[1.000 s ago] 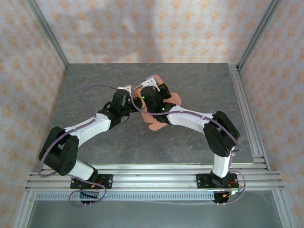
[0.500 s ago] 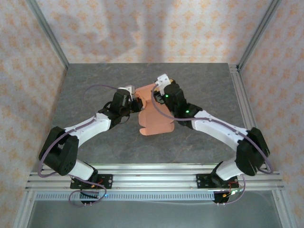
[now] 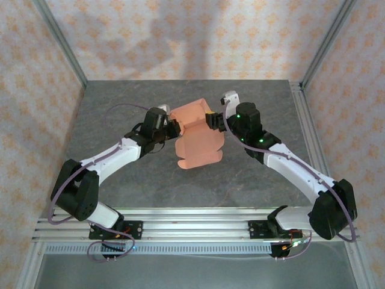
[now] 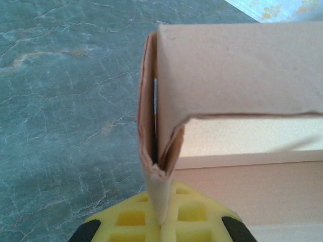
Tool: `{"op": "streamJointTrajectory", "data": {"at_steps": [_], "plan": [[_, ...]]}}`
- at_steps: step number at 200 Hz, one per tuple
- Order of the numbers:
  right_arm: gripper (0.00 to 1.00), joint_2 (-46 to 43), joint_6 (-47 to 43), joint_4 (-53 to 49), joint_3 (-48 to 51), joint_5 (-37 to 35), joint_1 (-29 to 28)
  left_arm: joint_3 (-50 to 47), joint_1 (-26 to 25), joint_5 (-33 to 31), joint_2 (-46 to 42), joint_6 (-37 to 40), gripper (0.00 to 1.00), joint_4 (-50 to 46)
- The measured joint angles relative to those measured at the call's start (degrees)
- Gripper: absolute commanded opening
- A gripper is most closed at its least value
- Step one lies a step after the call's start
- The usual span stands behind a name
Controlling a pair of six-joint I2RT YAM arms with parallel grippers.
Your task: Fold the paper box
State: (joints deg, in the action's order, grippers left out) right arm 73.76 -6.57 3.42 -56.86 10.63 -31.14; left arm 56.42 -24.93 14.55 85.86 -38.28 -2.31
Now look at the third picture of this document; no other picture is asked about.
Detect aluminium mounting rails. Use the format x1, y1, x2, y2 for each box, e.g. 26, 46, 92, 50
31, 207, 362, 243

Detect grey slotted cable duct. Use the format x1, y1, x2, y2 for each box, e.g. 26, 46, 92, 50
45, 243, 273, 255

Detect aluminium corner post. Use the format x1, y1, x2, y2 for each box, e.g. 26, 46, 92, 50
300, 0, 359, 88
31, 0, 88, 90

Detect black cable bracket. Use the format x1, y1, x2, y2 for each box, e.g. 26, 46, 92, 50
269, 242, 294, 261
101, 243, 126, 260

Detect aluminium side rail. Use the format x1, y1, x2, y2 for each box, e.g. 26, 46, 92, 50
290, 81, 342, 217

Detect orange paper box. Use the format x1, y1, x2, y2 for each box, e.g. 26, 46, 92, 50
170, 98, 225, 170

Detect grey metal panel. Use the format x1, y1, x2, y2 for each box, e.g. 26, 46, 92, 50
32, 252, 360, 289

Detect aluminium frame leg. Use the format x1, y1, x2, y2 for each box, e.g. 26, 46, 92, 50
342, 240, 377, 289
16, 240, 46, 289

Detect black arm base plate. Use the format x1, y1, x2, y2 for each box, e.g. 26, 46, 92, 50
248, 219, 303, 240
88, 220, 144, 241

